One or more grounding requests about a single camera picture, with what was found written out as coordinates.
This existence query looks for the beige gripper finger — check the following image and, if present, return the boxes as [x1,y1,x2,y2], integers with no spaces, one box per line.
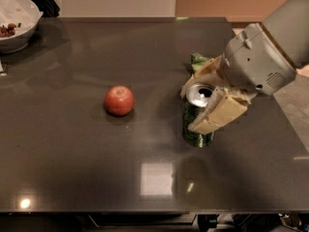
[199,87,258,131]
[181,56,227,98]

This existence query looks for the green soda can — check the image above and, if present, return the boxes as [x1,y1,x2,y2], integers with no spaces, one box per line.
[183,83,214,148]

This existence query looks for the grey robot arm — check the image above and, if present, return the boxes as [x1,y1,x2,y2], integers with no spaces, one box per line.
[181,0,309,134]

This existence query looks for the green chip bag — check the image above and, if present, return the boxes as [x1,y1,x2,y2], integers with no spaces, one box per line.
[190,52,209,73]

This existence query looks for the red apple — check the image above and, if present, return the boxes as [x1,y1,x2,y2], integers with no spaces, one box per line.
[104,86,134,116]

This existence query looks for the white bowl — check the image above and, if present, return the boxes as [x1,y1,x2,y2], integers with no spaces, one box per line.
[0,0,43,53]

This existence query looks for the red berries in bowl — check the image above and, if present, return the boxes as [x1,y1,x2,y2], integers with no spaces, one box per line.
[0,23,21,38]

